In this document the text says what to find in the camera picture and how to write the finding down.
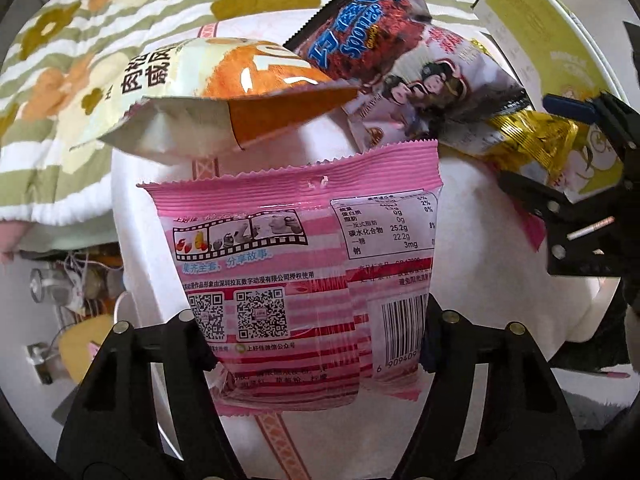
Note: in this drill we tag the yellow foil snack packet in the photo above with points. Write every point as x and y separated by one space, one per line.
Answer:
535 140

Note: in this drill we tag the flowered striped blanket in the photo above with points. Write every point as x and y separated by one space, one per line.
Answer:
60 85

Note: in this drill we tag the pink pillow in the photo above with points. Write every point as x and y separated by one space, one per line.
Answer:
10 237

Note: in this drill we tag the orange and white snack packet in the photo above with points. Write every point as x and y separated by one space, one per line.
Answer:
200 85

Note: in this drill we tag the yellow plastic stool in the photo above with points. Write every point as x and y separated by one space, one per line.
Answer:
82 350

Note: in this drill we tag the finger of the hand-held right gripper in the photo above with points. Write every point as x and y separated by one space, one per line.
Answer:
535 192
565 104

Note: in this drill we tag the white power socket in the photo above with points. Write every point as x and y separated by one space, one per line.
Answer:
39 360

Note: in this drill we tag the purple monkey print snack packet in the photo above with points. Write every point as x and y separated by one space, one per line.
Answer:
390 60

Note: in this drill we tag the green cardboard box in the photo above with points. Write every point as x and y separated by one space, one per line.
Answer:
530 20

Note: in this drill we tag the white tablecloth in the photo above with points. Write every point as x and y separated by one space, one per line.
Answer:
480 240

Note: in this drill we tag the glass jar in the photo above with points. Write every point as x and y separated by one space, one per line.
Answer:
50 285

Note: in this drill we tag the pink striped snack packet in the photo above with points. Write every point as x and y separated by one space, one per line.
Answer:
280 260

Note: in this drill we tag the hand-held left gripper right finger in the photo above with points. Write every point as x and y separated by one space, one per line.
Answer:
450 345

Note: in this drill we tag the pink pen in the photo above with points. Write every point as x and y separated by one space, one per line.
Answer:
615 374

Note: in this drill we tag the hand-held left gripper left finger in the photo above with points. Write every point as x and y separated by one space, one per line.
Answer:
185 340

